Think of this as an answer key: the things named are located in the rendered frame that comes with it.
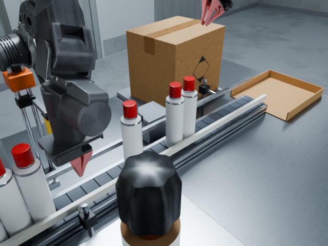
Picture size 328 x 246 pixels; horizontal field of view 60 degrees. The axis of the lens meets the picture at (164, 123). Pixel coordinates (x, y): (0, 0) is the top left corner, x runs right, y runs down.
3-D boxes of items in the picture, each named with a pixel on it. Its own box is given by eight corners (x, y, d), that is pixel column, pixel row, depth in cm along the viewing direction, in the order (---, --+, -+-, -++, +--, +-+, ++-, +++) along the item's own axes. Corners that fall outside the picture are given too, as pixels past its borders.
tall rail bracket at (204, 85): (210, 126, 104) (215, 85, 95) (195, 118, 108) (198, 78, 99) (216, 123, 105) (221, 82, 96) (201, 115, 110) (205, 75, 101)
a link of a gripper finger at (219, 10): (207, 21, 88) (220, -7, 88) (189, 17, 92) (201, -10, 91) (215, 31, 94) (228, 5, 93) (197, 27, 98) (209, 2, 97)
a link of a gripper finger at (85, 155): (98, 178, 57) (92, 141, 52) (66, 196, 53) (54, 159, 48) (82, 161, 61) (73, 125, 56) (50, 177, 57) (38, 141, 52)
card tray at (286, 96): (286, 121, 106) (288, 112, 104) (230, 96, 122) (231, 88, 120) (321, 96, 123) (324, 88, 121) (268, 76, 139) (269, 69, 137)
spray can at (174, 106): (173, 153, 84) (174, 90, 72) (161, 144, 87) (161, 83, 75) (186, 145, 86) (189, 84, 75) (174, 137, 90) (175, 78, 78)
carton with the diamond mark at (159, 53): (174, 115, 106) (175, 44, 91) (130, 95, 119) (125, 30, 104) (218, 88, 124) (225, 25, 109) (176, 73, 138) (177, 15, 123)
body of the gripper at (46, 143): (105, 140, 54) (99, 107, 50) (54, 165, 48) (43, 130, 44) (87, 126, 58) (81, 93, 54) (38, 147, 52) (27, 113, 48)
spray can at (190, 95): (186, 144, 87) (189, 84, 75) (174, 137, 90) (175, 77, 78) (197, 137, 90) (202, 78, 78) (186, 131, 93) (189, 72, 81)
